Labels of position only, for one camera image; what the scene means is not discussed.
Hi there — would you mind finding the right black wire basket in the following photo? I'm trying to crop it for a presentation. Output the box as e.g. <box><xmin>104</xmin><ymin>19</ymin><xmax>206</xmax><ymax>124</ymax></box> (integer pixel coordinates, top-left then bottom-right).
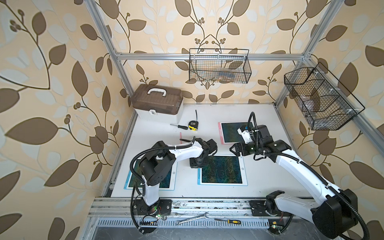
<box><xmin>284</xmin><ymin>62</ymin><xmax>365</xmax><ymax>131</ymax></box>

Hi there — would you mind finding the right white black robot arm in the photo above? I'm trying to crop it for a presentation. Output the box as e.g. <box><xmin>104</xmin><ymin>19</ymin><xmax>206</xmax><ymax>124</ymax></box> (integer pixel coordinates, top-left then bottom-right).
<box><xmin>230</xmin><ymin>140</ymin><xmax>363</xmax><ymax>239</ymax></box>

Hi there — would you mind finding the back black wire basket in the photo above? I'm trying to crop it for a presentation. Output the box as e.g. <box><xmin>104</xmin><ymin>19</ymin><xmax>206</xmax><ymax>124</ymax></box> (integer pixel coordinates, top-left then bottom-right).
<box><xmin>189</xmin><ymin>48</ymin><xmax>252</xmax><ymax>84</ymax></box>

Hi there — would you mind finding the silver wrench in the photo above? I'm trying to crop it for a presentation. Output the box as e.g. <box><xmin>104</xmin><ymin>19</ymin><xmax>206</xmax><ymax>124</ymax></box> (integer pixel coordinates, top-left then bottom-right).
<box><xmin>176</xmin><ymin>212</ymin><xmax>209</xmax><ymax>226</ymax></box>

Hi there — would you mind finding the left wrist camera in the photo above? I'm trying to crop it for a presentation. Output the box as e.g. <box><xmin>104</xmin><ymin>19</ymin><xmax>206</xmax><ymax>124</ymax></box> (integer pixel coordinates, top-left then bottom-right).
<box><xmin>205</xmin><ymin>139</ymin><xmax>218</xmax><ymax>156</ymax></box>

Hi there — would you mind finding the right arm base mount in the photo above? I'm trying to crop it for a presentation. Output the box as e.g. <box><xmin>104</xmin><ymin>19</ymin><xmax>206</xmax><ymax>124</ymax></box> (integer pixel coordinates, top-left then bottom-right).
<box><xmin>249</xmin><ymin>199</ymin><xmax>294</xmax><ymax>235</ymax></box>

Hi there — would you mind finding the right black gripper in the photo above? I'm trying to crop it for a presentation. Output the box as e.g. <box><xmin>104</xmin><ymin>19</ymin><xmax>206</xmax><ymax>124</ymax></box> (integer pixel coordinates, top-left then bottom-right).
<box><xmin>229</xmin><ymin>141</ymin><xmax>263</xmax><ymax>156</ymax></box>

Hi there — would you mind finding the pink writing tablet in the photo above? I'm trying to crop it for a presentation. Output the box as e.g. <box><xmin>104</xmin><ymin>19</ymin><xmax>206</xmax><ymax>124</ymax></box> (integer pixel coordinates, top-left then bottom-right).
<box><xmin>218</xmin><ymin>122</ymin><xmax>247</xmax><ymax>145</ymax></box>

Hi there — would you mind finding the right blue writing tablet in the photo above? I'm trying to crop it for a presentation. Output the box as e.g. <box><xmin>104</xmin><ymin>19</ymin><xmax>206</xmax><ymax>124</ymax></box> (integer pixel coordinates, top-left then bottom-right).
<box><xmin>198</xmin><ymin>155</ymin><xmax>248</xmax><ymax>186</ymax></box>

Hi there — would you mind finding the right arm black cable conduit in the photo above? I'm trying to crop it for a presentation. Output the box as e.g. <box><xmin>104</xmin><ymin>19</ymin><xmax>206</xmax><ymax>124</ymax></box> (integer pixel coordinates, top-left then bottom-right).
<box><xmin>253</xmin><ymin>149</ymin><xmax>370</xmax><ymax>240</ymax></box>

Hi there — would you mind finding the yellow black handle screwdriver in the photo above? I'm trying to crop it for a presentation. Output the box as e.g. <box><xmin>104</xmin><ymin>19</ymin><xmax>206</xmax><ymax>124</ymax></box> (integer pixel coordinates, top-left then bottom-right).
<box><xmin>214</xmin><ymin>218</ymin><xmax>242</xmax><ymax>225</ymax></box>

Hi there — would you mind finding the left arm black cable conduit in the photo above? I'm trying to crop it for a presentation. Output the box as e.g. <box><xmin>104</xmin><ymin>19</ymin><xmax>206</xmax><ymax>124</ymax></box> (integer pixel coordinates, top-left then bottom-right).
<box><xmin>129</xmin><ymin>136</ymin><xmax>196</xmax><ymax>193</ymax></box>

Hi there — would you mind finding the blue writing tablet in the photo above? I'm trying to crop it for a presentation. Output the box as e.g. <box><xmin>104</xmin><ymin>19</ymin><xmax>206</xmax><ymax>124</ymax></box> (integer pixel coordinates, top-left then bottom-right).
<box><xmin>124</xmin><ymin>158</ymin><xmax>179</xmax><ymax>191</ymax></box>
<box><xmin>198</xmin><ymin>155</ymin><xmax>248</xmax><ymax>186</ymax></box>

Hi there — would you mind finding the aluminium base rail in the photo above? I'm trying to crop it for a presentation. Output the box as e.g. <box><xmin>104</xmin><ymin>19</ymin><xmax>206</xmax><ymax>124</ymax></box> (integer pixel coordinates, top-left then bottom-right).
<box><xmin>88</xmin><ymin>197</ymin><xmax>334</xmax><ymax>229</ymax></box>

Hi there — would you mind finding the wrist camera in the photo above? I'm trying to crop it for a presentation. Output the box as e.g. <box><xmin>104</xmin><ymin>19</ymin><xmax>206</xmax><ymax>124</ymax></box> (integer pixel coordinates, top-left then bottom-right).
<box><xmin>237</xmin><ymin>111</ymin><xmax>274</xmax><ymax>145</ymax></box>
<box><xmin>205</xmin><ymin>139</ymin><xmax>218</xmax><ymax>156</ymax></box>

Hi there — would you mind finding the left blue writing tablet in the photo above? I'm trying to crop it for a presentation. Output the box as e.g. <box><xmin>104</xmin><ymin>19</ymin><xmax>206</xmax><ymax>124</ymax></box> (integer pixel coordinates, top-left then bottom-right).
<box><xmin>124</xmin><ymin>158</ymin><xmax>179</xmax><ymax>191</ymax></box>

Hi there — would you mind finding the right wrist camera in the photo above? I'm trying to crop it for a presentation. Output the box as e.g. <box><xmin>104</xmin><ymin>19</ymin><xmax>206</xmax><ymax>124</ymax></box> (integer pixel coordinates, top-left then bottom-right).
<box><xmin>237</xmin><ymin>111</ymin><xmax>274</xmax><ymax>145</ymax></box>

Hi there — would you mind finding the black wire basket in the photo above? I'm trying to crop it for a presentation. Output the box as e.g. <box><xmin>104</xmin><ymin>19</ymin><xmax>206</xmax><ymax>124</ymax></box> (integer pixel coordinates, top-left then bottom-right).
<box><xmin>189</xmin><ymin>48</ymin><xmax>252</xmax><ymax>84</ymax></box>
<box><xmin>284</xmin><ymin>62</ymin><xmax>365</xmax><ymax>131</ymax></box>

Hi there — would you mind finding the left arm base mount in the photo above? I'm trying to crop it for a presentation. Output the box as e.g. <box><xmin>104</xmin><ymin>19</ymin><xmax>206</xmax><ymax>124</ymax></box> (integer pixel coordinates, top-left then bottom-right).
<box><xmin>130</xmin><ymin>199</ymin><xmax>172</xmax><ymax>234</ymax></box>

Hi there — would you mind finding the brown lid white toolbox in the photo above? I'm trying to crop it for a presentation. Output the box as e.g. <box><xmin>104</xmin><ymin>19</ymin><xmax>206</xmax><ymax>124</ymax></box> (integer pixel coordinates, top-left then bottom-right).
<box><xmin>131</xmin><ymin>84</ymin><xmax>184</xmax><ymax>124</ymax></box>

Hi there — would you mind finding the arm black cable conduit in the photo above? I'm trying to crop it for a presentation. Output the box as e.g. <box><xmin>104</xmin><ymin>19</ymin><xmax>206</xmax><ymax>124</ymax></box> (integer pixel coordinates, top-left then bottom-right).
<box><xmin>129</xmin><ymin>136</ymin><xmax>196</xmax><ymax>193</ymax></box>
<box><xmin>253</xmin><ymin>149</ymin><xmax>370</xmax><ymax>240</ymax></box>

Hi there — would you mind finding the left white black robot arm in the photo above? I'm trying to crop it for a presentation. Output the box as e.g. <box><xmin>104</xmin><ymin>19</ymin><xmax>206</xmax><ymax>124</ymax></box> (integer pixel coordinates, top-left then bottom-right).
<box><xmin>130</xmin><ymin>138</ymin><xmax>218</xmax><ymax>207</ymax></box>

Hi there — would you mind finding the yellow black tape measure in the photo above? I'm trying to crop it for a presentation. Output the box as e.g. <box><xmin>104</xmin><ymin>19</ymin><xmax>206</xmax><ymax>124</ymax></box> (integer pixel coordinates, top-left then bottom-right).
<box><xmin>188</xmin><ymin>110</ymin><xmax>199</xmax><ymax>131</ymax></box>

